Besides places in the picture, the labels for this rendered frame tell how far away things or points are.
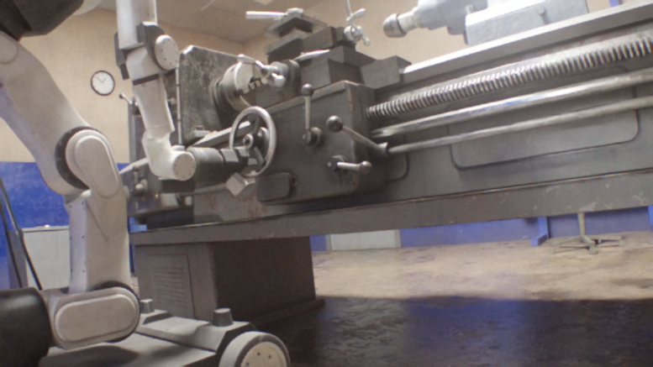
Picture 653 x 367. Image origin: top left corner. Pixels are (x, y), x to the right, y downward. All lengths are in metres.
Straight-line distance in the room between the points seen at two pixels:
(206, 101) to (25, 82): 1.21
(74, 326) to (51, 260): 2.72
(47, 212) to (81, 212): 4.03
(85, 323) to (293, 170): 0.69
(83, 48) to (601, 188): 5.43
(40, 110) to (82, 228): 0.27
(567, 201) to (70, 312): 1.00
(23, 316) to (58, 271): 2.74
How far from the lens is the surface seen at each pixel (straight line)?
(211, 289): 1.76
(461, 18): 1.41
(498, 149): 1.09
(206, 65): 2.10
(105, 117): 5.44
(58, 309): 0.92
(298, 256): 2.06
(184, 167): 0.97
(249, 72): 1.98
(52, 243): 3.63
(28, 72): 0.98
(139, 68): 0.97
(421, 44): 5.00
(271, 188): 1.25
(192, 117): 1.96
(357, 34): 1.34
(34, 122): 0.97
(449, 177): 1.13
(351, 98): 1.11
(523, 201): 0.89
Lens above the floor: 0.45
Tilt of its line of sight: 3 degrees up
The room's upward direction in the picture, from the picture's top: 6 degrees counter-clockwise
